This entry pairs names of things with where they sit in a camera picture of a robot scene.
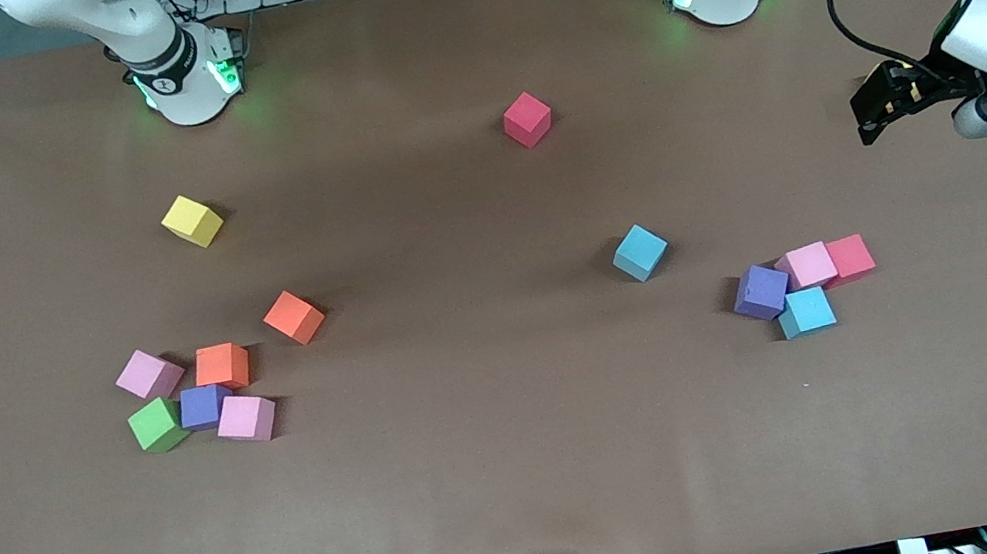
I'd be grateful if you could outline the purple foam cube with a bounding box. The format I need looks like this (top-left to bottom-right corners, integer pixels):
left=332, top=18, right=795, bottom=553
left=175, top=380, right=238, bottom=434
left=726, top=259, right=797, bottom=327

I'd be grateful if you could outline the blue foam cube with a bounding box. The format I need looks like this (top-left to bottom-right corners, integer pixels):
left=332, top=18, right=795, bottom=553
left=606, top=220, right=674, bottom=288
left=773, top=284, right=840, bottom=342

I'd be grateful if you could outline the orange foam cube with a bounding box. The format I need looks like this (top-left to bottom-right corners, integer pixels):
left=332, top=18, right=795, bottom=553
left=189, top=339, right=256, bottom=397
left=258, top=284, right=331, bottom=352

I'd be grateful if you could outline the pink foam cube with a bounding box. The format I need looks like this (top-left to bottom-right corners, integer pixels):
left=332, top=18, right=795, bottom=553
left=772, top=239, right=841, bottom=295
left=110, top=342, right=190, bottom=408
left=210, top=388, right=282, bottom=450

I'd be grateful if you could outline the red foam cube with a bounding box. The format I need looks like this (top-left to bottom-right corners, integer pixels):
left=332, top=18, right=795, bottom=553
left=820, top=231, right=880, bottom=288
left=498, top=88, right=558, bottom=153

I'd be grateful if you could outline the green foam cube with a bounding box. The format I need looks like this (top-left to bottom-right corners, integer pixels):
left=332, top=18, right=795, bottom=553
left=124, top=393, right=193, bottom=458

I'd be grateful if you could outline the brown table mat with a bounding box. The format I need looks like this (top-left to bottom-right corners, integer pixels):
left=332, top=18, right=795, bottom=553
left=0, top=0, right=987, bottom=554

